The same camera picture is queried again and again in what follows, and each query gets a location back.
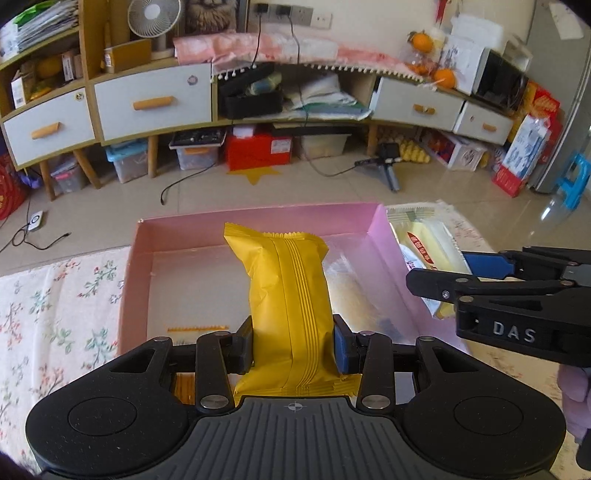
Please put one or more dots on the white desk fan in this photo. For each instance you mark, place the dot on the white desk fan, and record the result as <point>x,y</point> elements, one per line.
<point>154,21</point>

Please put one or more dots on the wall power outlets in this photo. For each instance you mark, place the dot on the wall power outlets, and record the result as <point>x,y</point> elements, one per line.
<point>300,14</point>

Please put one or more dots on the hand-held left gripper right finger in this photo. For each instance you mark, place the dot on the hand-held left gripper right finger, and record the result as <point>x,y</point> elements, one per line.
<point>342,346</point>

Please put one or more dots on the cat picture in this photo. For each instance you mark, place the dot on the cat picture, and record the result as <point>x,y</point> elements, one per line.
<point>214,16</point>

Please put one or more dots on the black storage box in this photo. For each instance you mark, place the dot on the black storage box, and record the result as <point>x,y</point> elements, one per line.
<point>249,99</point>

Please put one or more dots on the yellow egg carton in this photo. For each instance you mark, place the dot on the yellow egg carton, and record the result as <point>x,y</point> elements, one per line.
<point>415,152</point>

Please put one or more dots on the white printed box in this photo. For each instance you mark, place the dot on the white printed box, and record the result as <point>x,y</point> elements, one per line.
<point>459,62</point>

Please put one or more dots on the silver refrigerator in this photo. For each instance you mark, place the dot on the silver refrigerator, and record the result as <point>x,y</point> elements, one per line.
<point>561,92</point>

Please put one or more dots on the brown cardboard box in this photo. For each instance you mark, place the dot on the brown cardboard box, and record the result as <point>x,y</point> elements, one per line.
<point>127,55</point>

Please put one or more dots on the plastic bin blue lid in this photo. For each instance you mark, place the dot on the plastic bin blue lid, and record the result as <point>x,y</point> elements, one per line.
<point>127,161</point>

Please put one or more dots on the red storage box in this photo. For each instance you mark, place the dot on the red storage box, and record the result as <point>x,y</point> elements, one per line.
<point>258,150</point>

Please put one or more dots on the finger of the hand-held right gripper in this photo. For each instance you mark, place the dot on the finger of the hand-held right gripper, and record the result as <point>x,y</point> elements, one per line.
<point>489,266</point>
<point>443,287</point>

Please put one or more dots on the person's right hand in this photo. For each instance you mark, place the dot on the person's right hand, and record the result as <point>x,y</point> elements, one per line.
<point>575,397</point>

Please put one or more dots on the blue plastic stool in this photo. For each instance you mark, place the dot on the blue plastic stool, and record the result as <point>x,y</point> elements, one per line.
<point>575,177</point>

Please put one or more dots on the plastic bin black lid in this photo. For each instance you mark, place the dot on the plastic bin black lid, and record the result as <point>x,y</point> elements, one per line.
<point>196,147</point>

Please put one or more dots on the pale yellow red-label snack packet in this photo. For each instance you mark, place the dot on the pale yellow red-label snack packet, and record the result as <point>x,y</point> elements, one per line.
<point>438,244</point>

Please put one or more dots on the black microwave oven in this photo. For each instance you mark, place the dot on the black microwave oven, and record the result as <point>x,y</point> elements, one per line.
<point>501,81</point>

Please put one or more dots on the red cartons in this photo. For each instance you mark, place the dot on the red cartons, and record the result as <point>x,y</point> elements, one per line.
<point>542,108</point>

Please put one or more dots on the white foam box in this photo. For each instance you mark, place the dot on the white foam box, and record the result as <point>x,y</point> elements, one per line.
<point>518,55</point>

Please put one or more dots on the pile of papers and bags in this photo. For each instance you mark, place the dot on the pile of papers and bags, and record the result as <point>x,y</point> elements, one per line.
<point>323,99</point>

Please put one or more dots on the orange fruit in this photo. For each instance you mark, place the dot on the orange fruit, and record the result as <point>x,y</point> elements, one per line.
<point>422,42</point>
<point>445,78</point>

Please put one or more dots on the red flat box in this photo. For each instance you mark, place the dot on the red flat box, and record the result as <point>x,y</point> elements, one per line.
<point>508,181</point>

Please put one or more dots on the blue white carton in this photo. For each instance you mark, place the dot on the blue white carton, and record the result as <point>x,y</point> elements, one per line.
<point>526,145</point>

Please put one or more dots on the yellow star floor sticker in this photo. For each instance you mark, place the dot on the yellow star floor sticker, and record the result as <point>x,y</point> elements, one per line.
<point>254,174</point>

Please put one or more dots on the red snack bag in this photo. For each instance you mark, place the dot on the red snack bag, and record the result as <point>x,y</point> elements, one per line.
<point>11,184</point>

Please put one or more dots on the group of small shelf boxes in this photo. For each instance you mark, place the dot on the group of small shelf boxes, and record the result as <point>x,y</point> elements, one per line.
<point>46,76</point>

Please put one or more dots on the grey tripod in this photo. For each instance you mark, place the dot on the grey tripod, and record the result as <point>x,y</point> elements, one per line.
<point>385,161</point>

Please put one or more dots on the white box red print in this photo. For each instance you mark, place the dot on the white box red print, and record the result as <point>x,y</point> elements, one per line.
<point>461,152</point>

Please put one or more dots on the plain yellow snack packet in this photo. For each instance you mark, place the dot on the plain yellow snack packet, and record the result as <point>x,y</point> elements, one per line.
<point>284,304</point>

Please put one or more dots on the clear wrapped snack packet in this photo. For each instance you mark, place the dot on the clear wrapped snack packet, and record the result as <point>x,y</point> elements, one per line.
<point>355,286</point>

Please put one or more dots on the pink fringed cloth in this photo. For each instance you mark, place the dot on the pink fringed cloth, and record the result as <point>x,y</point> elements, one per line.
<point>286,48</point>

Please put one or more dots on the plain white box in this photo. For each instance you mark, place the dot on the plain white box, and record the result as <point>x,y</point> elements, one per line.
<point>478,30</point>

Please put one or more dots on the small clear plastic bin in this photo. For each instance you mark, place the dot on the small clear plastic bin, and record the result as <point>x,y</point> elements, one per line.
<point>69,175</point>

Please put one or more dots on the wooden cabinet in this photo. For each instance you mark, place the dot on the wooden cabinet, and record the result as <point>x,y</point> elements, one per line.
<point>87,50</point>

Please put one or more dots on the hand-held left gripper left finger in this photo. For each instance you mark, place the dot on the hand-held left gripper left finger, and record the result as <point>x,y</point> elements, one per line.
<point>244,347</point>

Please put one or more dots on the stack of papers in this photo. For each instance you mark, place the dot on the stack of papers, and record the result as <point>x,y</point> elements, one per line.
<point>41,25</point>

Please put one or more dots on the pink cardboard box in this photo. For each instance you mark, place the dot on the pink cardboard box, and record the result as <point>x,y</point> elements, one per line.
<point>184,258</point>

